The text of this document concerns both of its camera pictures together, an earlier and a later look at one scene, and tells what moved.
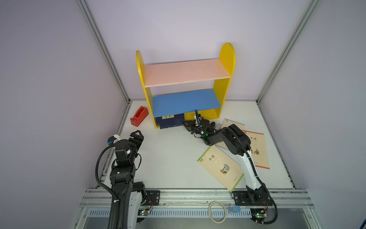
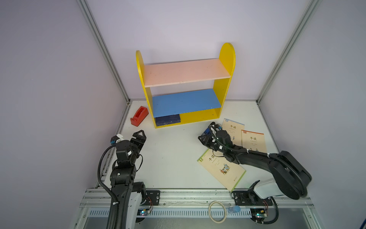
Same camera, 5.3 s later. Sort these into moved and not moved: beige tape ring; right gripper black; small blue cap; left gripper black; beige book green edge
Moved: right gripper black
Not moved: beige tape ring; small blue cap; beige book green edge; left gripper black
